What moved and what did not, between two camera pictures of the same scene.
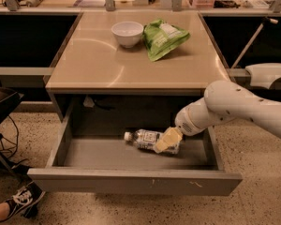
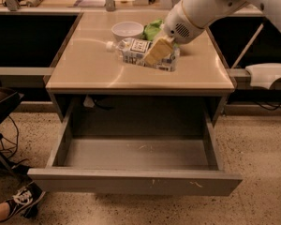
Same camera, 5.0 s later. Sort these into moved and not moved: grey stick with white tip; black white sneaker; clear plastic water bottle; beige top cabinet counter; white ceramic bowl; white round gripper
Moved: white round gripper; clear plastic water bottle
Not moved: black white sneaker; grey stick with white tip; beige top cabinet counter; white ceramic bowl
